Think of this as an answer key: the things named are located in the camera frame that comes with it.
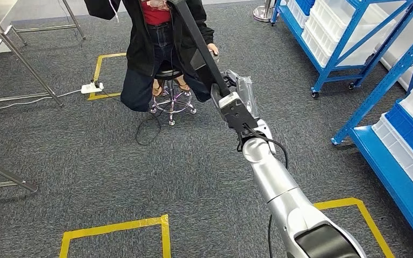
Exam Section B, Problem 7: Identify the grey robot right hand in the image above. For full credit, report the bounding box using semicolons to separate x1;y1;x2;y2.
210;69;256;119

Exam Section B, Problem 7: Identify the blue metal shelf rack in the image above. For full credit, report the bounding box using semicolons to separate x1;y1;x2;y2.
330;19;413;258
269;0;413;99

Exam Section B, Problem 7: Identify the black stool with chrome base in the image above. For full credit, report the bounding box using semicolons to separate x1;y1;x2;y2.
148;66;197;126

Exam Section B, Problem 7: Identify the person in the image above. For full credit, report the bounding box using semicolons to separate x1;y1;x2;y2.
83;0;222;113

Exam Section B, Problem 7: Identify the yellow floor tape square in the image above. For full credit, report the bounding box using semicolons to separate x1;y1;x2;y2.
87;52;128;102
59;214;172;258

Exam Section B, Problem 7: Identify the white power strip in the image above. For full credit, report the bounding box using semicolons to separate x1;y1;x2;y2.
81;81;105;95

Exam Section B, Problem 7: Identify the chrome stanchion post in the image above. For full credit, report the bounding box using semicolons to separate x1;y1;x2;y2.
252;0;279;23

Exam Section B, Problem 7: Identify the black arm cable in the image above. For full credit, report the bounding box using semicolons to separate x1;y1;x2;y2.
236;123;289;258

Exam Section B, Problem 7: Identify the black floor cable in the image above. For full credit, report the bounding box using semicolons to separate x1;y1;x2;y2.
135;106;163;147

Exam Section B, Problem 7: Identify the white power cable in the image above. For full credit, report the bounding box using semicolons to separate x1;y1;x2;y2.
0;89;83;116

